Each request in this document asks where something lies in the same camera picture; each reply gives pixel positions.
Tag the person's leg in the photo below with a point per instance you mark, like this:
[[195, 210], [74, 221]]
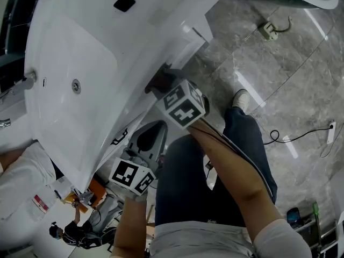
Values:
[[182, 184], [242, 133]]

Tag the dark device with blue screen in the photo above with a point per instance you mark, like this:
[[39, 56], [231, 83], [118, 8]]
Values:
[[293, 218]]

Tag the green item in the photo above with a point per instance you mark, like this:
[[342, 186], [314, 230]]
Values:
[[316, 212]]

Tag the person's right leg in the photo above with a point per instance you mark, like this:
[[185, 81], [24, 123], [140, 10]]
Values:
[[242, 133]]

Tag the chrome sink drain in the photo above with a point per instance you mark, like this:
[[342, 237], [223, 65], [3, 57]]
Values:
[[76, 86]]

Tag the small black object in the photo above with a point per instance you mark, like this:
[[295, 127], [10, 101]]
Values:
[[124, 3]]

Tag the orange box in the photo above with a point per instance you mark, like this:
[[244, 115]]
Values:
[[97, 188]]

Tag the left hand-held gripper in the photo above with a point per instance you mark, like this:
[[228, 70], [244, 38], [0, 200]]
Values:
[[129, 175]]

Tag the person's left hand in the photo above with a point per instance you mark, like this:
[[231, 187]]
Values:
[[137, 197]]

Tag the person's right shoe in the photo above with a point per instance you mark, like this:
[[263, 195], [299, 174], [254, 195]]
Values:
[[240, 99]]

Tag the white bag with red label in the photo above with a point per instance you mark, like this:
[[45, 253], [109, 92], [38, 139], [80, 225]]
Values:
[[40, 203]]

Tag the white panelled cabinet door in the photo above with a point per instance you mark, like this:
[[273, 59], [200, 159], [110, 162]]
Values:
[[134, 117]]

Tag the beige adapter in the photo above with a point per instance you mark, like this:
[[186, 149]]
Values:
[[268, 31]]

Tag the person's left forearm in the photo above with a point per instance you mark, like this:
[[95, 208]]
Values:
[[129, 224]]

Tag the chrome faucet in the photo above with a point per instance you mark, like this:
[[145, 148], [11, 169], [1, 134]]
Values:
[[25, 82]]

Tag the metal rack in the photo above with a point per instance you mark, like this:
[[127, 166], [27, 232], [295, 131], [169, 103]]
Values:
[[322, 238]]

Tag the person's right forearm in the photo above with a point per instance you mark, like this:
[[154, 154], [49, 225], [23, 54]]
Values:
[[228, 171]]

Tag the brown cloth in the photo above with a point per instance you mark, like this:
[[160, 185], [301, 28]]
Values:
[[158, 82]]

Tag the person's white shirt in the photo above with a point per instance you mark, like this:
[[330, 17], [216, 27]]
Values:
[[201, 240]]

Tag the person's left leg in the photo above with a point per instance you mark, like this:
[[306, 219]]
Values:
[[182, 184]]

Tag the white power strip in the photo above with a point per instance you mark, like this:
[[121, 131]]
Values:
[[331, 133]]

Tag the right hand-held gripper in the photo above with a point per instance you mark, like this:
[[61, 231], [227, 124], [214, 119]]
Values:
[[185, 111]]

